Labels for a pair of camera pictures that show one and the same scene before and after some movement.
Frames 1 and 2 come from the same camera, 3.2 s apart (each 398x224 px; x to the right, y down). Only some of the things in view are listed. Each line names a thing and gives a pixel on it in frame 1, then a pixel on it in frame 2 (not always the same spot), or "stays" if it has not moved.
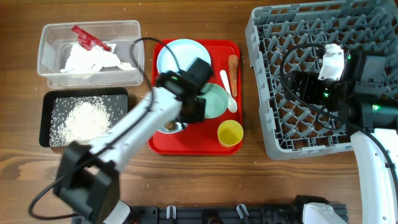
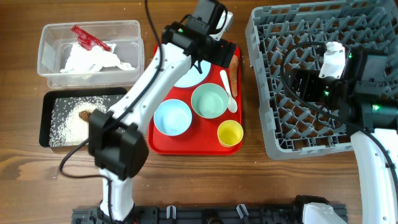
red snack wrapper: (86, 40) stays
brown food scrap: (170, 126) -> (85, 115)
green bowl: (216, 99) stays
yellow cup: (229, 133) stays
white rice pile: (79, 119) stays
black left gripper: (201, 116) -> (222, 53)
